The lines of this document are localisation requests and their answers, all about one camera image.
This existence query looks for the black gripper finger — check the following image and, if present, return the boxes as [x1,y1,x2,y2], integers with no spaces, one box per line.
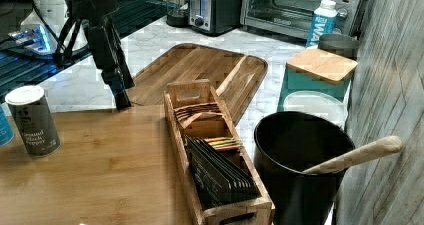
[109,80,131,110]

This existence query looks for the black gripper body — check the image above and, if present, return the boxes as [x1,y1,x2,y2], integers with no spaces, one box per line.
[87,16,134,89]

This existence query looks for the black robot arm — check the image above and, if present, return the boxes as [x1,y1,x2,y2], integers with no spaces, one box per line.
[53,0,135,110]

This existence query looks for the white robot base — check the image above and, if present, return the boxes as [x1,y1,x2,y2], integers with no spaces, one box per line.
[8,0,87,55]

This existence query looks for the wooden drawer cabinet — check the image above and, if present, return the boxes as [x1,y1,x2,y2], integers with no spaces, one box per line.
[0,105,191,225]

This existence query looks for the glass pot with black lid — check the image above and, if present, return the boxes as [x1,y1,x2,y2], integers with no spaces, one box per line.
[166,0,189,28]

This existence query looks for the grey ground pepper shaker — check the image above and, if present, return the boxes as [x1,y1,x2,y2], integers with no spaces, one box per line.
[5,85,61,157]

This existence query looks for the wooden cutting board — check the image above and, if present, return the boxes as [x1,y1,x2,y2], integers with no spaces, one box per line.
[128,43,268,123]

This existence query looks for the blue salt shaker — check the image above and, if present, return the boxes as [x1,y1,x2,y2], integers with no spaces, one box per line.
[0,107,14,146]

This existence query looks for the black two-slot toaster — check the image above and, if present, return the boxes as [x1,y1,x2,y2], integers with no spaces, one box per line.
[188,0,242,36]

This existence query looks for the black tea bag packets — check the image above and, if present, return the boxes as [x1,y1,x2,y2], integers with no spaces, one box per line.
[185,136,257,209]

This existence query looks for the wooden tea bag organizer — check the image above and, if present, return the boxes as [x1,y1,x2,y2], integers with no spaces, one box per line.
[164,80,275,225]

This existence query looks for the black utensil holder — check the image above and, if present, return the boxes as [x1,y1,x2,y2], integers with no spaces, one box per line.
[254,111,354,225]

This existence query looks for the stainless toaster oven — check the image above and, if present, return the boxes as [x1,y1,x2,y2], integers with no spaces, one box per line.
[240,0,367,39]

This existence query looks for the teal canister wooden lid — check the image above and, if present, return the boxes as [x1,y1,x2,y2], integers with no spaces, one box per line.
[277,48,357,111]

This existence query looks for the blue water bottle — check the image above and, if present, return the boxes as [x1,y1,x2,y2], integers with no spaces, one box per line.
[306,0,337,47]

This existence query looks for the dark grey cylindrical canister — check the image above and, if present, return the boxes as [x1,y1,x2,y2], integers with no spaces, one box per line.
[318,33,359,60]

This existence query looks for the wooden spoon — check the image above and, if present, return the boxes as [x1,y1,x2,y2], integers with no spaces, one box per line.
[304,136,403,174]

